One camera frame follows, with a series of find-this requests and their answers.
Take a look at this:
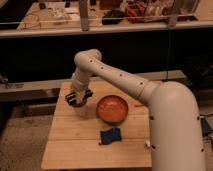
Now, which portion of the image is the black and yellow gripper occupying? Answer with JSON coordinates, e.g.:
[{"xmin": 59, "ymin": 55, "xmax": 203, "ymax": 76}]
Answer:
[{"xmin": 65, "ymin": 89, "xmax": 93, "ymax": 107}]

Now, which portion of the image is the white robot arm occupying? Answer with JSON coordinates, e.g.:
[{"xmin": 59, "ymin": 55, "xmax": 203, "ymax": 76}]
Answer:
[{"xmin": 71, "ymin": 49, "xmax": 207, "ymax": 171}]

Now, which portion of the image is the orange ceramic bowl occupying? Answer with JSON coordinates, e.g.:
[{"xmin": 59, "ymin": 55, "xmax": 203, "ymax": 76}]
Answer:
[{"xmin": 96, "ymin": 95, "xmax": 129, "ymax": 124}]

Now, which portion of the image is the blue eraser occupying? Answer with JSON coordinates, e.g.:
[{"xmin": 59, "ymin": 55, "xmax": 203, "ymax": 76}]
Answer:
[{"xmin": 100, "ymin": 127, "xmax": 122, "ymax": 145}]

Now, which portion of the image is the wooden workbench shelf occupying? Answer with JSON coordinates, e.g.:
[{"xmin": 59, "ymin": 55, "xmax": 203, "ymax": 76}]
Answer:
[{"xmin": 0, "ymin": 0, "xmax": 213, "ymax": 38}]

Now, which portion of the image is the black object on shelf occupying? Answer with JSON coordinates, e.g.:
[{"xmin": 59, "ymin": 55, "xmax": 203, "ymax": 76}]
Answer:
[{"xmin": 102, "ymin": 10, "xmax": 124, "ymax": 25}]

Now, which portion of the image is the red object on shelf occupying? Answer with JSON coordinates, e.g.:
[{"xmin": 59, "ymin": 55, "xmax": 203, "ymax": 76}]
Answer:
[{"xmin": 125, "ymin": 2, "xmax": 146, "ymax": 23}]

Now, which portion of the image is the grey vertical post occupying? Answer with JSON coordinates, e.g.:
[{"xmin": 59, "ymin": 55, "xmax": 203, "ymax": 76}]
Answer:
[{"xmin": 78, "ymin": 0, "xmax": 89, "ymax": 31}]

